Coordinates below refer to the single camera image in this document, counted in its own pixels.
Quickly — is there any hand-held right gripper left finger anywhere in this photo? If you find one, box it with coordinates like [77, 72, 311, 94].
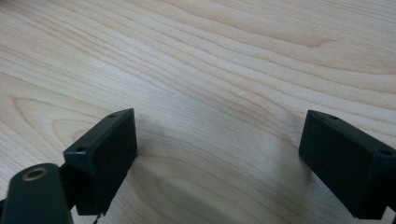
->
[63, 107, 138, 217]

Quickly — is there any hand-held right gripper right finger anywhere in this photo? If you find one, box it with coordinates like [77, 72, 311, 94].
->
[298, 109, 396, 220]

